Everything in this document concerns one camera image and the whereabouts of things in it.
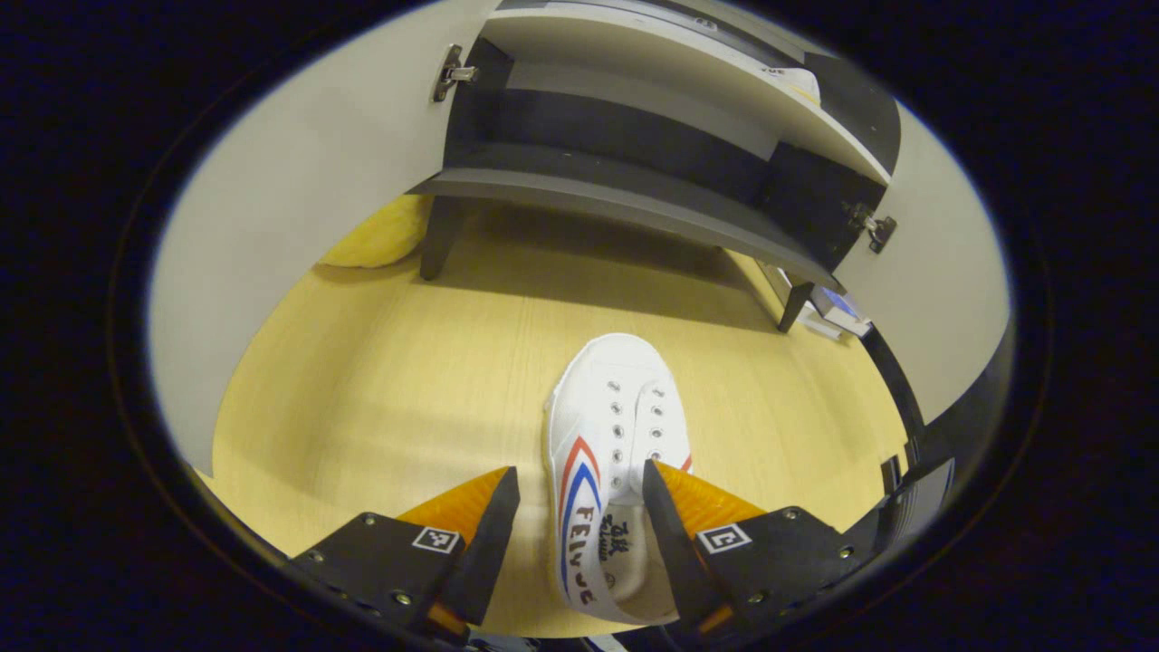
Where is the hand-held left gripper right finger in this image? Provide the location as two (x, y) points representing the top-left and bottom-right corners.
(641, 459), (884, 639)

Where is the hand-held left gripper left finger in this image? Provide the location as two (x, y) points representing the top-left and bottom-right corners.
(290, 466), (522, 639)

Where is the grey shoe cabinet door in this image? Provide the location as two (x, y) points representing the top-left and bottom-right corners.
(833, 100), (1013, 427)
(149, 0), (503, 476)

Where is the metal door hinge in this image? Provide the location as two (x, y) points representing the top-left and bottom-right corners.
(432, 43), (478, 103)
(847, 201), (897, 254)

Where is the small white blue box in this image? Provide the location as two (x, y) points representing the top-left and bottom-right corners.
(765, 263), (875, 340)

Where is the yellow plush toy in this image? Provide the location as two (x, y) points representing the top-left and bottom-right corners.
(317, 195), (436, 270)

